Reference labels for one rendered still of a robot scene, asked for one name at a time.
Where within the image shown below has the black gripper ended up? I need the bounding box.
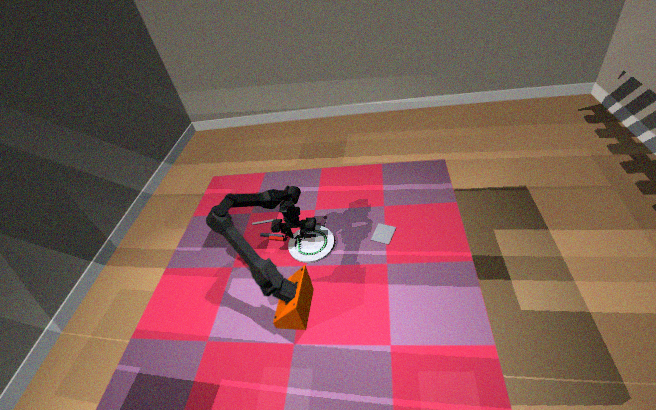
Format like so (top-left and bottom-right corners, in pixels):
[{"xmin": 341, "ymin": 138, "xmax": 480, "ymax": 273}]
[{"xmin": 271, "ymin": 209, "xmax": 316, "ymax": 239}]

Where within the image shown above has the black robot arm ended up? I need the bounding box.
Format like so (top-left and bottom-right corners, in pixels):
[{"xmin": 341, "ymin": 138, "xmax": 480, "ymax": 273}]
[{"xmin": 206, "ymin": 185, "xmax": 301, "ymax": 305}]

